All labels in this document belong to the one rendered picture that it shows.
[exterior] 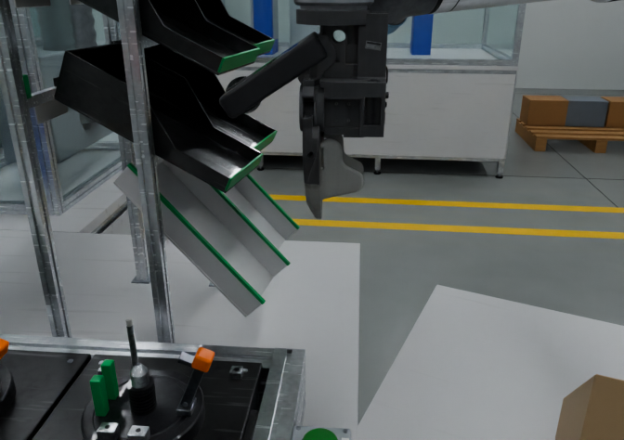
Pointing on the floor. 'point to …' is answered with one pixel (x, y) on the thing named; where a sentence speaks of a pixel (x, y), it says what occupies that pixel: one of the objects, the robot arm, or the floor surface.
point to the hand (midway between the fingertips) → (312, 206)
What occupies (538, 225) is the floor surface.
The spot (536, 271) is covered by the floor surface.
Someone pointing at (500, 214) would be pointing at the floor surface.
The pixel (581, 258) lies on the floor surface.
